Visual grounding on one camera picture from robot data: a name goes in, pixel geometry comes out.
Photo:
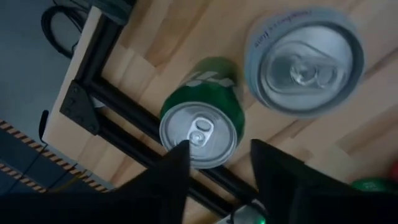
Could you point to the grey arm base box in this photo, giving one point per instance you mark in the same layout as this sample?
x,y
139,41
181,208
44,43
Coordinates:
x,y
245,216

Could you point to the green Sprite can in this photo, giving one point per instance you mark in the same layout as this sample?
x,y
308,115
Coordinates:
x,y
373,186
202,93

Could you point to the silver grey soda can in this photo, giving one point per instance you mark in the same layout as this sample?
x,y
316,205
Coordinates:
x,y
304,71

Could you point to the orange black striped tape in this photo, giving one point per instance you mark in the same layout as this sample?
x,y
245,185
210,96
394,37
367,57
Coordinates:
x,y
56,156
23,178

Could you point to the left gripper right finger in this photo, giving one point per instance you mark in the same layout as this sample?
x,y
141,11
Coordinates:
x,y
311,199

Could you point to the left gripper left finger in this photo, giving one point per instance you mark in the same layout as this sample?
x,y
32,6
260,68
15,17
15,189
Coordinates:
x,y
93,208

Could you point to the metal frame post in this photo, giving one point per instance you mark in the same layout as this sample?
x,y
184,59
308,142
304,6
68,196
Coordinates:
x,y
115,11

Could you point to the black frame corner bracket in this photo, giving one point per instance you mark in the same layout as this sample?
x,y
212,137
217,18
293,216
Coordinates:
x,y
79,109

